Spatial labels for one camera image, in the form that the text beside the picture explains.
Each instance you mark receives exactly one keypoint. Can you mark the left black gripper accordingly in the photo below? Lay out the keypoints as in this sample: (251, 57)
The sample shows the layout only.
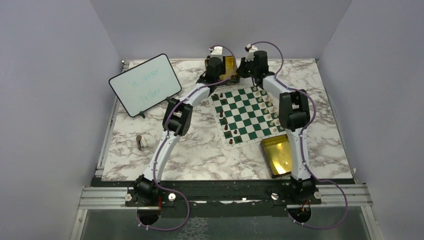
(221, 66)

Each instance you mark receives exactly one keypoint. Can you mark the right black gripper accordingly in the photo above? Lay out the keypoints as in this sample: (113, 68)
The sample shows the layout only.
(240, 69)

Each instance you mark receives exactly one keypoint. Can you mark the tin with dark pieces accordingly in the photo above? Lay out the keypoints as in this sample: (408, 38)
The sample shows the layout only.
(230, 77)

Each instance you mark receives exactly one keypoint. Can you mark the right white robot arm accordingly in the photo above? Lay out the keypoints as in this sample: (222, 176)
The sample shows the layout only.
(294, 117)

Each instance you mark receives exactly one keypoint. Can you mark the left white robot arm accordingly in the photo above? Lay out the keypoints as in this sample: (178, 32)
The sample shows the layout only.
(176, 123)

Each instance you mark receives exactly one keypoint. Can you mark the white chess pieces group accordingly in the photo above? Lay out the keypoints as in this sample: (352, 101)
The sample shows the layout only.
(262, 113)

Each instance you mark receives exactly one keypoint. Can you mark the green white chess board mat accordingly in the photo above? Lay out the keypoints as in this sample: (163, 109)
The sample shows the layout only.
(237, 118)

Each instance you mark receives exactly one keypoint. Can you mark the small whiteboard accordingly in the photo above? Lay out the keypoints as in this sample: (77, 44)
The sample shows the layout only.
(146, 85)

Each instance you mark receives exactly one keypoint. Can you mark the empty gold tin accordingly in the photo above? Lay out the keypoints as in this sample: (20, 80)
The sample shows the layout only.
(277, 155)

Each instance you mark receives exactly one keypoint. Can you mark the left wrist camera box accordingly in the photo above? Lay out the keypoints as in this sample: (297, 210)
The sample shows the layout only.
(216, 51)

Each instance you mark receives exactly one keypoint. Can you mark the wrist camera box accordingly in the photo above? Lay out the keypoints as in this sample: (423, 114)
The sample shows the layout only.
(216, 51)
(250, 49)

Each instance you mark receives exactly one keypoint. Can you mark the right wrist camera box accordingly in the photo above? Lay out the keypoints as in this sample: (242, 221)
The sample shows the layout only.
(250, 49)

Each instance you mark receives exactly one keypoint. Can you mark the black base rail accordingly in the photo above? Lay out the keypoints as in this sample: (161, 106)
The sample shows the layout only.
(216, 198)

